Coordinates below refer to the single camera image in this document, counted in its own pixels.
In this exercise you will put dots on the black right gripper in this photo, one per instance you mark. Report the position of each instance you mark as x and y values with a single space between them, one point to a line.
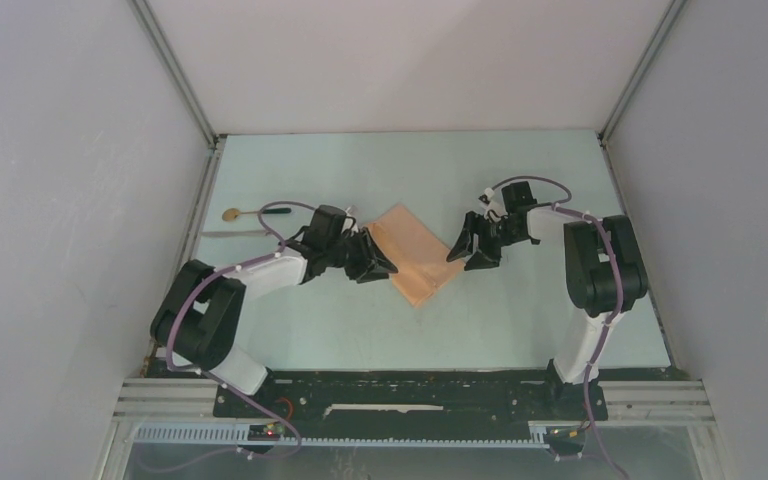
474 222

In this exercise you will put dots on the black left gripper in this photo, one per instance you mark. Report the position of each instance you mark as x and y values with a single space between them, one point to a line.
368 248

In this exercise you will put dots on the peach cloth napkin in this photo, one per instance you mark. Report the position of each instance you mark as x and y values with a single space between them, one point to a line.
419 256

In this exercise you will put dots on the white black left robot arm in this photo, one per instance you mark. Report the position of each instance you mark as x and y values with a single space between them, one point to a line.
198 320

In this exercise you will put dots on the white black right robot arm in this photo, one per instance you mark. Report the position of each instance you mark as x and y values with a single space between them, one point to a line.
604 272

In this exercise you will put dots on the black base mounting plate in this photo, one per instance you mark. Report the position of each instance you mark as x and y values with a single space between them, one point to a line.
468 405

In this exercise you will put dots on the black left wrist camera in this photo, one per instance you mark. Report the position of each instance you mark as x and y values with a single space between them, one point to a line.
327 225

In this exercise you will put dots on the white toothed cable duct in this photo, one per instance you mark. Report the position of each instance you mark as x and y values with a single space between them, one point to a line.
227 434

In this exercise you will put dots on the aluminium frame rail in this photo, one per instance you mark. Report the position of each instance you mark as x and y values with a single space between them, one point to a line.
189 400

